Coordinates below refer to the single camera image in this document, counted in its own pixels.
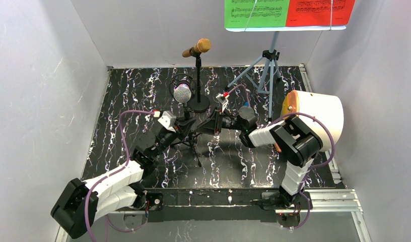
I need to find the purple glitter microphone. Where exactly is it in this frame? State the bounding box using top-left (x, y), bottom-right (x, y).
top-left (173, 80), bottom-right (192, 103)

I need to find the black tripod mic stand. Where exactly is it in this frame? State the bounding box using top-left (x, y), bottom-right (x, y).
top-left (169, 73), bottom-right (202, 167)

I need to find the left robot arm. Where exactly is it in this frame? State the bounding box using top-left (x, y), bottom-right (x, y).
top-left (50, 117), bottom-right (195, 238)

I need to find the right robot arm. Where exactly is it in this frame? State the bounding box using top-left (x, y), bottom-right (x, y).
top-left (195, 106), bottom-right (323, 210)

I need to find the black round-base mic stand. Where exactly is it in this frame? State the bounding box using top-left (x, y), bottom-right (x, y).
top-left (188, 54), bottom-right (210, 113)

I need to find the grey tripod music stand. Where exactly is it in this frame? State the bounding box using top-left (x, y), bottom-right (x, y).
top-left (225, 31), bottom-right (282, 121)

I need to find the gold microphone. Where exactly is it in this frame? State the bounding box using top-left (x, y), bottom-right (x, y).
top-left (182, 38), bottom-right (212, 57)

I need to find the white drum orange head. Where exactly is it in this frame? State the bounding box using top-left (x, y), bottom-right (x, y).
top-left (281, 90), bottom-right (344, 143)

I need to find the green sheet music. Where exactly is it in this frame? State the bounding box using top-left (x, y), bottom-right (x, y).
top-left (224, 0), bottom-right (290, 29)

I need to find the red sheet music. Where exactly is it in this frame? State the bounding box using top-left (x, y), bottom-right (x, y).
top-left (286, 0), bottom-right (355, 27)

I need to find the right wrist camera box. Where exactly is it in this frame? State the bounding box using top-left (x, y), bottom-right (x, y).
top-left (216, 93), bottom-right (229, 112)

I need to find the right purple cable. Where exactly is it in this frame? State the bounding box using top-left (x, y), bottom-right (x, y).
top-left (222, 83), bottom-right (336, 231)

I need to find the purple cable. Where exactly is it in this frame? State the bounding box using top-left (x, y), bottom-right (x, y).
top-left (85, 110), bottom-right (161, 242)
top-left (222, 83), bottom-right (336, 231)

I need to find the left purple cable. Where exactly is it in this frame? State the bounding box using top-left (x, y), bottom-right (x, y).
top-left (85, 110), bottom-right (161, 242)

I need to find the aluminium base frame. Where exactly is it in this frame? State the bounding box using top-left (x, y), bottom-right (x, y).
top-left (52, 188), bottom-right (370, 241)

